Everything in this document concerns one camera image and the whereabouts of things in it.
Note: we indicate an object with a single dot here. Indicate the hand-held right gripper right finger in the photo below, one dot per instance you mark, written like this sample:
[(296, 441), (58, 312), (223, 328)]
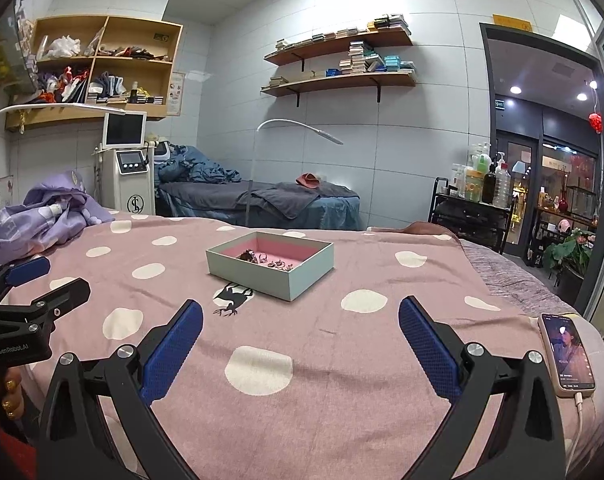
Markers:
[(427, 345)]

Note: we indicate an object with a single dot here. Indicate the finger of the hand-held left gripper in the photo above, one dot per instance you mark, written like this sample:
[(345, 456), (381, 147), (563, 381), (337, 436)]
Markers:
[(66, 292), (29, 270)]

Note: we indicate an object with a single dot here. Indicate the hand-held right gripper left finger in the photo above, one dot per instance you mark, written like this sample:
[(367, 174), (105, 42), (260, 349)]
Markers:
[(174, 350)]

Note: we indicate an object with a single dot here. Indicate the light blue jewelry box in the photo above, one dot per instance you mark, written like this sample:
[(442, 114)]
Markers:
[(252, 271)]

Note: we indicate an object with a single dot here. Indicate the silver twisted bangle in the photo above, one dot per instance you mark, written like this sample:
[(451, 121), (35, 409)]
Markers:
[(281, 265)]

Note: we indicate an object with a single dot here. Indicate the person's left hand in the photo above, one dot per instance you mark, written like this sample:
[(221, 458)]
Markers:
[(4, 395)]

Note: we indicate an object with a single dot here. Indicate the purple printed blanket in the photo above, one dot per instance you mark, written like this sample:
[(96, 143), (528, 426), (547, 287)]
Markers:
[(56, 220)]

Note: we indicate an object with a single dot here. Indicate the pink polka dot blanket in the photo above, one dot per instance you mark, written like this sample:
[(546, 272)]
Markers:
[(332, 360)]

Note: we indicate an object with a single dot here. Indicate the grey knit blanket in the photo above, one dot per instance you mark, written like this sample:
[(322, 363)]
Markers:
[(512, 270)]

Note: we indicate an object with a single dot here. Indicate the person's red garment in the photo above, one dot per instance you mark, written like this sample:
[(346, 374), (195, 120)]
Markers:
[(11, 455)]

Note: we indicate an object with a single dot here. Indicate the white beauty machine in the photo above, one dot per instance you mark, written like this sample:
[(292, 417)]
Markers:
[(131, 185)]

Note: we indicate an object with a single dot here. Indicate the black cart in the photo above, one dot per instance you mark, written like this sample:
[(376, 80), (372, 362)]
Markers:
[(472, 220)]

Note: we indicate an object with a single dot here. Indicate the smartphone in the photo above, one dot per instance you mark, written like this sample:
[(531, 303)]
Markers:
[(567, 355)]

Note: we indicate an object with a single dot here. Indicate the white arc floor lamp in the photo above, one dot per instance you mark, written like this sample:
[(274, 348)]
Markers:
[(31, 108), (302, 124)]

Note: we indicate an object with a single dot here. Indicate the black display shelf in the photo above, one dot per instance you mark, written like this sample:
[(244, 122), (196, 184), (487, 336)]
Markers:
[(544, 230)]

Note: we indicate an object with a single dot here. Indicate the massage bed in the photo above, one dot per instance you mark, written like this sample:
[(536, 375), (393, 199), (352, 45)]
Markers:
[(332, 210)]

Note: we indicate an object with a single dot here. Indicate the white blue appliance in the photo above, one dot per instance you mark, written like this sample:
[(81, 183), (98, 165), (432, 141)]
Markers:
[(162, 152)]

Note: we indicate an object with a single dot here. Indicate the green potted plant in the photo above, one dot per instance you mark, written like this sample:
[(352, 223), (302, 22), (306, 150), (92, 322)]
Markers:
[(572, 255)]

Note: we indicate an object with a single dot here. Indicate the group of cosmetic bottles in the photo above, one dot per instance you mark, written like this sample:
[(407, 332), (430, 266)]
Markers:
[(502, 180)]

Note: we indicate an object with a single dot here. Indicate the blue duvet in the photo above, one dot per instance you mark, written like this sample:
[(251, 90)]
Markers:
[(201, 170)]

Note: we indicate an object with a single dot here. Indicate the grey towel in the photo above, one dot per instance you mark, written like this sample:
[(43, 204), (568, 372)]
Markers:
[(277, 197)]

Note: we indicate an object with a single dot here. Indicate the red cloth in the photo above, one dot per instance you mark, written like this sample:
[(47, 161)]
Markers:
[(308, 181)]

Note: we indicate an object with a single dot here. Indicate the red hanging ornament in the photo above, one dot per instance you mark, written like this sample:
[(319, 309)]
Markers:
[(596, 122)]

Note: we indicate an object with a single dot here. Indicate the stacks of small boxes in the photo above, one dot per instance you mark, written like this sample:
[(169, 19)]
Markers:
[(389, 22)]

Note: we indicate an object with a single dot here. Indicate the wall poster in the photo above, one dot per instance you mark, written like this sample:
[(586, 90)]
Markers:
[(176, 94)]

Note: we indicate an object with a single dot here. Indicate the dark door frame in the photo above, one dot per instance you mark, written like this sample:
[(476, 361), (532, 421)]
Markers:
[(488, 110)]

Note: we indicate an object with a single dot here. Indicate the wooden wall cabinet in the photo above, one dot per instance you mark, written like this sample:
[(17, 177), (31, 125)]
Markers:
[(131, 27)]

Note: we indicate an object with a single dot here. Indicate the wooden wall shelf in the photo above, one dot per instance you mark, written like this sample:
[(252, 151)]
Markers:
[(332, 82), (332, 46)]

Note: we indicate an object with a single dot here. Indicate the wall shelves with boxes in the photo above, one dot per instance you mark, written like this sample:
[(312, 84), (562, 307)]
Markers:
[(362, 57)]

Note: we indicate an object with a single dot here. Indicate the yellow wall sign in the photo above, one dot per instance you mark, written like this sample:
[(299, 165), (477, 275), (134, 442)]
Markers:
[(512, 22)]

